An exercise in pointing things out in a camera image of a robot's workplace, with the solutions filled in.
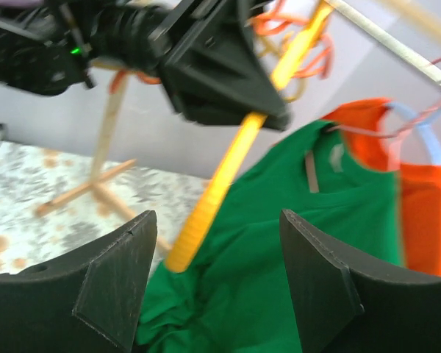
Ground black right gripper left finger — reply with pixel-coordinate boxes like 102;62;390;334
0;210;157;353

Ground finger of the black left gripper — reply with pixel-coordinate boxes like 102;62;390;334
157;1;291;131

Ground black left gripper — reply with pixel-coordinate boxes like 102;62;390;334
0;1;170;96

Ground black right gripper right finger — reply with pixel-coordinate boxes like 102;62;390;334
279;210;441;352

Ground orange plastic hanger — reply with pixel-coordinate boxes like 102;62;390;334
110;0;335;93

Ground dark yellow plastic hanger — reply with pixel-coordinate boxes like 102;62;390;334
165;1;332;273

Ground green t shirt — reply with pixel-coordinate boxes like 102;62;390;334
135;121;403;352

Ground pink hanger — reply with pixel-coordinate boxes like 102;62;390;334
304;51;441;193

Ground orange t shirt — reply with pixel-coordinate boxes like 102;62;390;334
321;97;441;279

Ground light blue hanger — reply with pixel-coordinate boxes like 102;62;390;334
384;101;441;165

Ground floral table cloth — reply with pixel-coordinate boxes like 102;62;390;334
0;142;207;274

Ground wooden clothes rack left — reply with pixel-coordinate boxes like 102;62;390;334
35;0;441;254

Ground metal hanging rod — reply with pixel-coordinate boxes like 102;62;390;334
326;1;441;88

